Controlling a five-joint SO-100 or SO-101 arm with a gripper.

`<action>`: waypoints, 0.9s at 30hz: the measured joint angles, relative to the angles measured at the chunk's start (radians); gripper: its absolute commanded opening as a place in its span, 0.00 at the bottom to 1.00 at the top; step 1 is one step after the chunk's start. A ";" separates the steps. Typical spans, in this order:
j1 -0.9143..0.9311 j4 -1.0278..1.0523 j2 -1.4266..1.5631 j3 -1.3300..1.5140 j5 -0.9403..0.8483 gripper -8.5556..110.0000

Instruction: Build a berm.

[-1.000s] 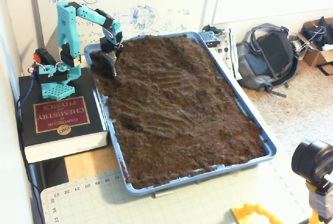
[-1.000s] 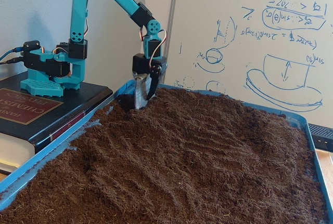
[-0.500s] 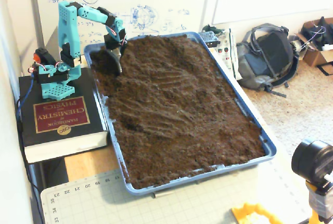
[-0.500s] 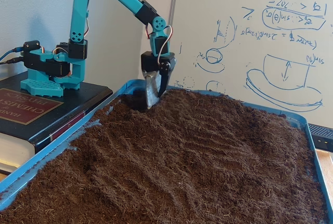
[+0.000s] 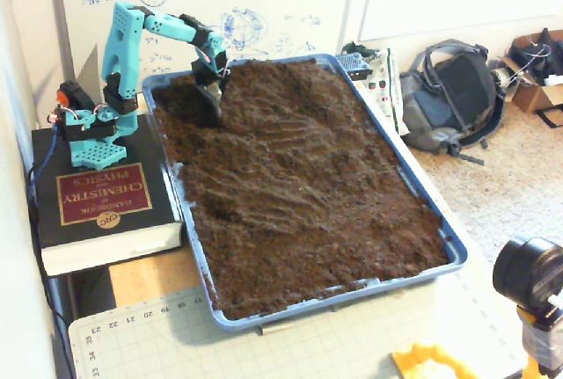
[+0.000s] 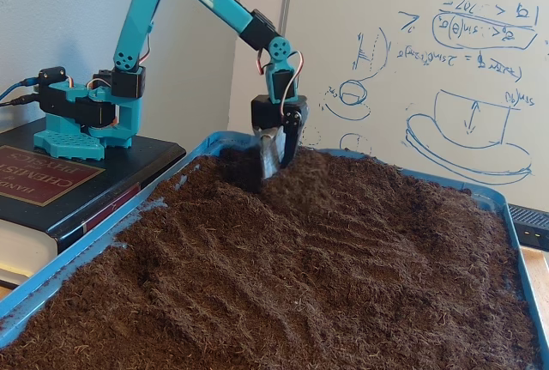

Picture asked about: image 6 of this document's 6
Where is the blue plastic tray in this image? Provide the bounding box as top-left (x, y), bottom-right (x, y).
top-left (0, 130), bottom-right (549, 370)

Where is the blue cable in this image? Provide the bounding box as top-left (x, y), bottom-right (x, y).
top-left (0, 79), bottom-right (40, 101)

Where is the perforated electronics box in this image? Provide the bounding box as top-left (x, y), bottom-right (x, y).
top-left (507, 203), bottom-right (549, 253)

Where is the brown soil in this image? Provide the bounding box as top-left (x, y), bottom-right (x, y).
top-left (0, 144), bottom-right (544, 370)

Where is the black cable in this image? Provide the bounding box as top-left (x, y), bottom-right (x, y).
top-left (0, 95), bottom-right (42, 107)

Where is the whiteboard with blue drawings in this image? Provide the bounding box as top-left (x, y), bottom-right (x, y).
top-left (262, 0), bottom-right (549, 212)

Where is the black chemistry physics handbook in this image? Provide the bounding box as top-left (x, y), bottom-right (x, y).
top-left (0, 123), bottom-right (188, 289)

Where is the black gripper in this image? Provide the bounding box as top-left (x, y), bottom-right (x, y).
top-left (250, 94), bottom-right (311, 181)

